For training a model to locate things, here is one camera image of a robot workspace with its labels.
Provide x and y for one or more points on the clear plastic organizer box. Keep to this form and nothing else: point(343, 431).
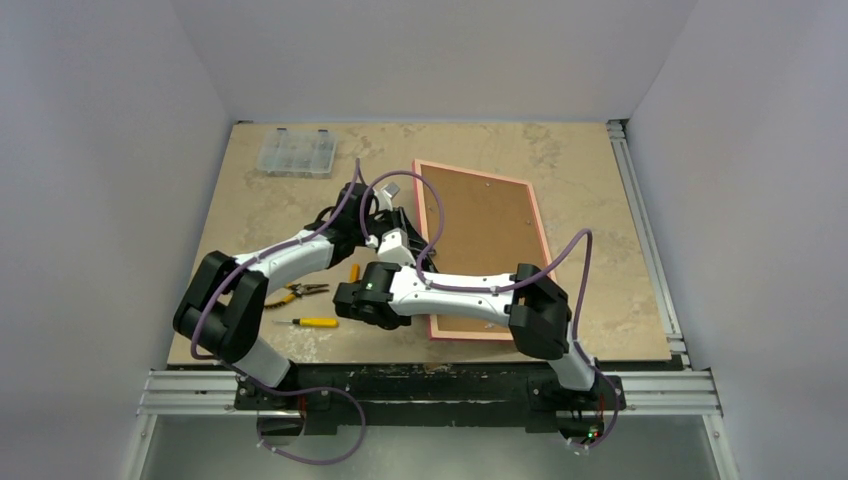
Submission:
point(297, 153)

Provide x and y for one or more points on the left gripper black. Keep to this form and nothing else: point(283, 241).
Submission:
point(397, 218)

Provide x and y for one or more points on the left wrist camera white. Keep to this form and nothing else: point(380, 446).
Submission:
point(385, 195)

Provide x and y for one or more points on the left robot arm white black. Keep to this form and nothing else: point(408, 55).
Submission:
point(223, 305)

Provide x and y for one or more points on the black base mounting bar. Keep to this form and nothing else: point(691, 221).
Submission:
point(524, 395)

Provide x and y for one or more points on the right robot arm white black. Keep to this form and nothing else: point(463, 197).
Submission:
point(532, 306)

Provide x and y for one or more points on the yellow screwdriver small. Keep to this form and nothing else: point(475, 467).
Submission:
point(354, 273)

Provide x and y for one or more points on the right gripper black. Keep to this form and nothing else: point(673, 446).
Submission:
point(369, 300)

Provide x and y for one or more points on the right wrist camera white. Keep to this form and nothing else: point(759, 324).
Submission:
point(394, 248)

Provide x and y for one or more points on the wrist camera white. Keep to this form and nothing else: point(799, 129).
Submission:
point(394, 248)
point(385, 195)

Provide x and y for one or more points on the yellow screwdriver near front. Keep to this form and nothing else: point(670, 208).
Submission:
point(323, 323)

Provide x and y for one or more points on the yellow handled pliers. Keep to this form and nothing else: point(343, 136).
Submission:
point(296, 291)

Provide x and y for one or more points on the pink photo frame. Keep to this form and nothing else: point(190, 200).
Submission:
point(480, 223)

